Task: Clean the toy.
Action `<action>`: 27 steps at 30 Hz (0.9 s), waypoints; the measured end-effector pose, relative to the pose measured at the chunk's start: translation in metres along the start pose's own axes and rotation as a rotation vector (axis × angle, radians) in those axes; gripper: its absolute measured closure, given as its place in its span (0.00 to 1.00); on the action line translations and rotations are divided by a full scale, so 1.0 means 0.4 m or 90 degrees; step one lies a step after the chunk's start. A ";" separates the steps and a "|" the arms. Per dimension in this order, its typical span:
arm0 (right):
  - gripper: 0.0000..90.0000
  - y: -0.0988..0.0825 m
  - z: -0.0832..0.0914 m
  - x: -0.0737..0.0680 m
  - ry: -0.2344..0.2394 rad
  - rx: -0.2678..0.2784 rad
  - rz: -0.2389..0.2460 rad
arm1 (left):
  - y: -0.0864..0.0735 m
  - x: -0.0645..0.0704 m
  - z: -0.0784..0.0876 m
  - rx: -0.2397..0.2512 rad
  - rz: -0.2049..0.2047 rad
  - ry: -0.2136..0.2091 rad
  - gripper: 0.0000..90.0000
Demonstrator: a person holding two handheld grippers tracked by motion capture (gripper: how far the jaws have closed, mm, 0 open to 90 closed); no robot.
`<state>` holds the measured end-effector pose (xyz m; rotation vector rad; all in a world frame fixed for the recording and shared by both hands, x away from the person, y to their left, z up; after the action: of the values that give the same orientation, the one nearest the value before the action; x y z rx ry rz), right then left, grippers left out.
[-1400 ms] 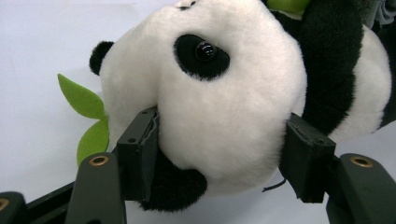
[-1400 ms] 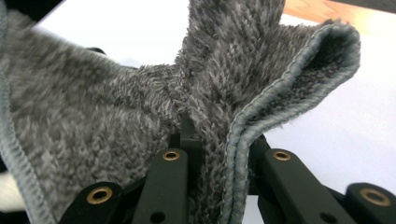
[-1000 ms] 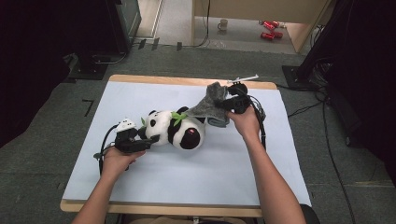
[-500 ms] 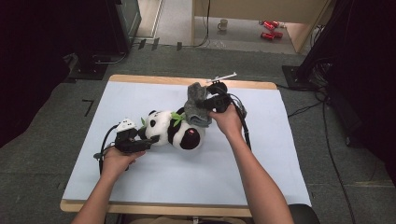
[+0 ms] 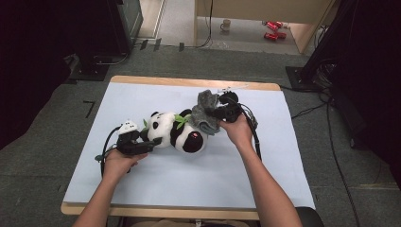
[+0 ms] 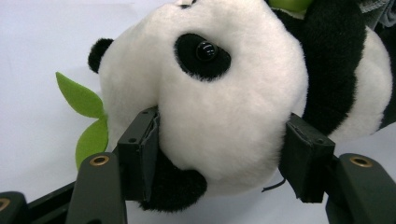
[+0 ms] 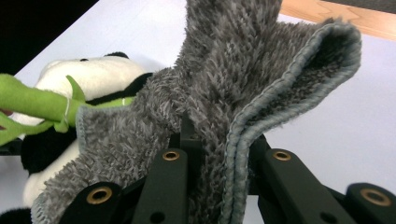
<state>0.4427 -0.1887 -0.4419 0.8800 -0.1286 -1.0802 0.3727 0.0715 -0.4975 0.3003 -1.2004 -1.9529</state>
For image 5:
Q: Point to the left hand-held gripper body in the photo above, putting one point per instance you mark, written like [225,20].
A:
[127,143]

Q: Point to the dark curtain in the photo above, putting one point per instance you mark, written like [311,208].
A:
[375,78]
[28,63]

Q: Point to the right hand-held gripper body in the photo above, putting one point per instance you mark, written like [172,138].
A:
[231,108]

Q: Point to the grey towel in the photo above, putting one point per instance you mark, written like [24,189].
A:
[203,115]

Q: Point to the tan fabric with white tag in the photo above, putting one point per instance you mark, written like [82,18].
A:
[176,223]

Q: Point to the dark cabinet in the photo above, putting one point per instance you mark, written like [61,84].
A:
[129,22]

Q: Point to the black angled tape mark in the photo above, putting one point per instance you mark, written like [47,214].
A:
[90,107]

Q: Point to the person's right hand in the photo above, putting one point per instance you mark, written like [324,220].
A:
[241,134]

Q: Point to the light blue table mat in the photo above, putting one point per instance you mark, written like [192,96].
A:
[189,176]

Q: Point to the person's left hand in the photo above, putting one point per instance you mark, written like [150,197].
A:
[118,165]

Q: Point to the black stand with base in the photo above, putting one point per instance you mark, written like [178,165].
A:
[302,78]

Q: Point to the red can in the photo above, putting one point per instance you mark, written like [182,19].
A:
[270,36]
[272,26]
[279,24]
[282,35]

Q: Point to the light wooden desk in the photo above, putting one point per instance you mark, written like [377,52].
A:
[268,9]

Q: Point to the black stand base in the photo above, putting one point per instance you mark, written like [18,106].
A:
[90,72]

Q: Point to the wooden table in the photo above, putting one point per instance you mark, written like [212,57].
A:
[157,81]

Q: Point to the panda plush toy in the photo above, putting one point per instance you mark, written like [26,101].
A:
[167,129]

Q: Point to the beige mug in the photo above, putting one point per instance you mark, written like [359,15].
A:
[225,25]

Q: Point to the black tape strip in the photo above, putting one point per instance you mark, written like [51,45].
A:
[157,44]
[143,44]
[181,47]

